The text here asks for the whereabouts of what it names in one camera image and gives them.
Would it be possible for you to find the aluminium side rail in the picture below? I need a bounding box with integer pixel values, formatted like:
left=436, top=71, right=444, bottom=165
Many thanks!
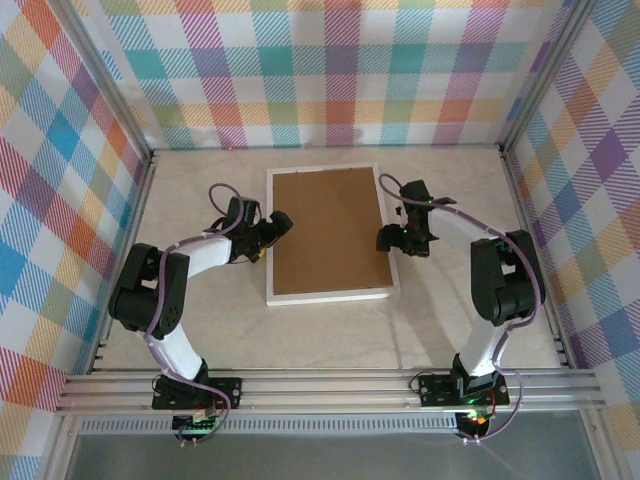
left=499, top=142, right=576, bottom=371
left=87, top=149, right=159, bottom=376

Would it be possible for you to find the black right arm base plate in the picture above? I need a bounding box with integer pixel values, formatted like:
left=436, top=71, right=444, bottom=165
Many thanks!
left=416, top=370, right=511, bottom=409

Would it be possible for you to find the white picture frame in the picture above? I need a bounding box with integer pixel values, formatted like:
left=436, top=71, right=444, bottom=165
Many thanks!
left=264, top=162, right=404, bottom=308

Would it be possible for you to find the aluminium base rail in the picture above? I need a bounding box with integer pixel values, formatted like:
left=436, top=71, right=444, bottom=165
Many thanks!
left=53, top=370, right=605, bottom=417

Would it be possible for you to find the slotted grey cable duct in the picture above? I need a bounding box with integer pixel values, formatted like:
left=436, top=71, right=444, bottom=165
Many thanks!
left=78, top=417, right=460, bottom=436

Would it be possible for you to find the aluminium corner post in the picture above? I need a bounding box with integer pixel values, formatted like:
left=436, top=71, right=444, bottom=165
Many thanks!
left=47, top=0, right=154, bottom=159
left=498, top=0, right=604, bottom=151

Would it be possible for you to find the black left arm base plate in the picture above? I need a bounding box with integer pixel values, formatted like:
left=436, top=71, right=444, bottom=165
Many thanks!
left=151, top=375, right=245, bottom=412

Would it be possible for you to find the colourful plaid backdrop panel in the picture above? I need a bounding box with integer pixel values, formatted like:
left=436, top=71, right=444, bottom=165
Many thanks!
left=504, top=0, right=640, bottom=446
left=0, top=0, right=151, bottom=459
left=79, top=0, right=571, bottom=150

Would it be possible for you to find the brown frame backing board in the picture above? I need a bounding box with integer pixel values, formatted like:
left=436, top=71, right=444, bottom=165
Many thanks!
left=272, top=169, right=394, bottom=296

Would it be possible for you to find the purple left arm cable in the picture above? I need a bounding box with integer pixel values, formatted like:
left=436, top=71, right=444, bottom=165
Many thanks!
left=144, top=182, right=252, bottom=446

